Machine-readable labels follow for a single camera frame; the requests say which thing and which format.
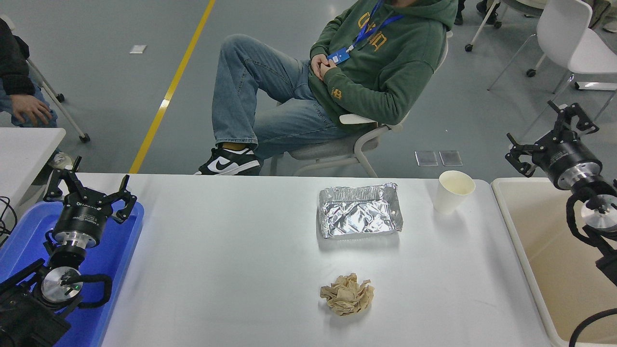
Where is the large pale bin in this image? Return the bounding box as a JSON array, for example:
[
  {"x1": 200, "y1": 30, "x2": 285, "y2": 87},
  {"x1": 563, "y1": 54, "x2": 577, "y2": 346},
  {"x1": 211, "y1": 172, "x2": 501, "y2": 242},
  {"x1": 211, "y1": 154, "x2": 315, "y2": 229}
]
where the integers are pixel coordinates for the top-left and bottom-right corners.
[{"x1": 491, "y1": 177, "x2": 617, "y2": 347}]

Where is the black cable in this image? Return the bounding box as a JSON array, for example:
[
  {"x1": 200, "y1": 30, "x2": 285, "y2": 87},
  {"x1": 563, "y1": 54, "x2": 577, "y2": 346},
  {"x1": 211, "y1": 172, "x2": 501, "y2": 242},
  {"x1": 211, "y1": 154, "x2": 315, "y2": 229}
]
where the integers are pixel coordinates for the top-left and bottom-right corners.
[{"x1": 0, "y1": 196, "x2": 19, "y2": 247}]

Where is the white shell chair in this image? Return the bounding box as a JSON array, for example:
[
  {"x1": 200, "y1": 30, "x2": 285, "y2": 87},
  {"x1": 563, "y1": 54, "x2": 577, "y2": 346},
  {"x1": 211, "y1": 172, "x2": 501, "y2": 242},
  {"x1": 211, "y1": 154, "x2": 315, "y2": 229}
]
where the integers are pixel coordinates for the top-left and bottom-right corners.
[{"x1": 487, "y1": 0, "x2": 617, "y2": 143}]

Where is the blue plastic tray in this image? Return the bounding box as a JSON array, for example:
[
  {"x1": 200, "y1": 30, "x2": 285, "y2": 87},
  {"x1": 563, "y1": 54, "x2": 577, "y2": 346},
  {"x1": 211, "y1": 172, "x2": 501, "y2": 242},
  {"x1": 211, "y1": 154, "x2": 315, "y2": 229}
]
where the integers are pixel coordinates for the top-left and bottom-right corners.
[{"x1": 0, "y1": 200, "x2": 145, "y2": 347}]

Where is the chair with black casters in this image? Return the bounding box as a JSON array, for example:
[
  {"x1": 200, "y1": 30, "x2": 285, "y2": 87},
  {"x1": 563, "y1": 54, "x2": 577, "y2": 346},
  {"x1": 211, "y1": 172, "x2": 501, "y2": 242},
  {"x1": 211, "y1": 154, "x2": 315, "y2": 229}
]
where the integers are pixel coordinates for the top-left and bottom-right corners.
[{"x1": 464, "y1": 0, "x2": 550, "y2": 79}]

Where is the grey white chair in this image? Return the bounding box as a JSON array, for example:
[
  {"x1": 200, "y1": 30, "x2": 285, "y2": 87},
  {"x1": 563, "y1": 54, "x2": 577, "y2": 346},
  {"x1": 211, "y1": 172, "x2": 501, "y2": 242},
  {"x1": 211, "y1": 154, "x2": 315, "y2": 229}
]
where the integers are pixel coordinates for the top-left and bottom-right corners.
[{"x1": 270, "y1": 29, "x2": 455, "y2": 178}]

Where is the silver foil tray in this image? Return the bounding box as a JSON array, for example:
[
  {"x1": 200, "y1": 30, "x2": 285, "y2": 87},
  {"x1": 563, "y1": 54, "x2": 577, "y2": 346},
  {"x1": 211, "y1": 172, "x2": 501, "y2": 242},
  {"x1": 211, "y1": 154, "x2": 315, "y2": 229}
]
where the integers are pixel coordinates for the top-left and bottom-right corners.
[{"x1": 317, "y1": 182, "x2": 403, "y2": 239}]

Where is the person's hand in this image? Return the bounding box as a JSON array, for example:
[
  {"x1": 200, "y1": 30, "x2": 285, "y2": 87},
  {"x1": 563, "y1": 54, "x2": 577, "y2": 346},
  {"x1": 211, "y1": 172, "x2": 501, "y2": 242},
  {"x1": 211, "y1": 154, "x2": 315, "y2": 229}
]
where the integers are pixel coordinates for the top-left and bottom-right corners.
[{"x1": 10, "y1": 94, "x2": 53, "y2": 127}]

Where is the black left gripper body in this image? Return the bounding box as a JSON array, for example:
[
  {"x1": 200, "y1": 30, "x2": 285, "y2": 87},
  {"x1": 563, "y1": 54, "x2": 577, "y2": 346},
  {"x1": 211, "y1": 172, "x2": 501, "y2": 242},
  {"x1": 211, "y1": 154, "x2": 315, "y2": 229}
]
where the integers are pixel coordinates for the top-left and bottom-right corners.
[{"x1": 52, "y1": 200, "x2": 115, "y2": 241}]

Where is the blue lanyard with badge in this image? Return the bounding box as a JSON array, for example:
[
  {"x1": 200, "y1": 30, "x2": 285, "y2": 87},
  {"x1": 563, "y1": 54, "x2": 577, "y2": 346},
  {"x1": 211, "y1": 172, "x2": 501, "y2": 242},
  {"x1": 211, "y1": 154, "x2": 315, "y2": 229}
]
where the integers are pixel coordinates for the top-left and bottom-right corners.
[{"x1": 327, "y1": 0, "x2": 404, "y2": 66}]

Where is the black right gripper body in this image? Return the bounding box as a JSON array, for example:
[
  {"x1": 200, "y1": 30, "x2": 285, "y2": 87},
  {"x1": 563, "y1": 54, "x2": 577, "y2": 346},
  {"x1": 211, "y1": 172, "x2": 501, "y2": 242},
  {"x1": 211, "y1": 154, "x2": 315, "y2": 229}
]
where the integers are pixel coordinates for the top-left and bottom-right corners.
[{"x1": 537, "y1": 136, "x2": 599, "y2": 186}]

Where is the crumpled tan paper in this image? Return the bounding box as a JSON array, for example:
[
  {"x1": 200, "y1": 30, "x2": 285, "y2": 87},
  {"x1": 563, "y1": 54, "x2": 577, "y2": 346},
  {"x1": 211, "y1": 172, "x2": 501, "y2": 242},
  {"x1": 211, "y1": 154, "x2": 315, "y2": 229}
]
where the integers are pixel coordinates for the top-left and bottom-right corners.
[{"x1": 320, "y1": 273, "x2": 375, "y2": 317}]

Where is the white paper cup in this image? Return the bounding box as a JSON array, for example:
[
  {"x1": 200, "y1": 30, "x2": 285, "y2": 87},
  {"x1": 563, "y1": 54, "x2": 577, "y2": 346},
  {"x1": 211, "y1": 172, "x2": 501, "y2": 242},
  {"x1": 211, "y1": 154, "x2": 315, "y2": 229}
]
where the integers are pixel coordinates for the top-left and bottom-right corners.
[{"x1": 433, "y1": 170, "x2": 476, "y2": 215}]

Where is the metal chair frame with casters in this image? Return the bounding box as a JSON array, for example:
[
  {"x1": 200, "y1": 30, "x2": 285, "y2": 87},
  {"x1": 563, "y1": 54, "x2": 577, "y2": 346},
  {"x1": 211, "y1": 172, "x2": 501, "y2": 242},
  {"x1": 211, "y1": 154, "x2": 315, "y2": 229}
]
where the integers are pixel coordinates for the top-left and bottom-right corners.
[{"x1": 27, "y1": 58, "x2": 91, "y2": 143}]

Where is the person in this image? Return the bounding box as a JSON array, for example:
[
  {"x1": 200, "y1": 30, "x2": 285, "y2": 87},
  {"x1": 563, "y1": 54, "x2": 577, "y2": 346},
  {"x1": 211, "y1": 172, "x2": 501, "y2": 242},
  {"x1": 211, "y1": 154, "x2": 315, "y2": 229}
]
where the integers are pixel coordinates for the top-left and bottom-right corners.
[
  {"x1": 195, "y1": 0, "x2": 458, "y2": 176},
  {"x1": 453, "y1": 0, "x2": 503, "y2": 28},
  {"x1": 590, "y1": 0, "x2": 617, "y2": 33},
  {"x1": 0, "y1": 18, "x2": 73, "y2": 170}
]

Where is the white side table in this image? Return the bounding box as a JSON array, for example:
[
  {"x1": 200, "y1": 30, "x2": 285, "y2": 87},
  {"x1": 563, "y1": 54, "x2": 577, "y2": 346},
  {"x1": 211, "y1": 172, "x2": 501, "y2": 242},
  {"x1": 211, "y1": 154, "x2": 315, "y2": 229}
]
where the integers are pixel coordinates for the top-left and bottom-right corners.
[{"x1": 0, "y1": 127, "x2": 67, "y2": 213}]

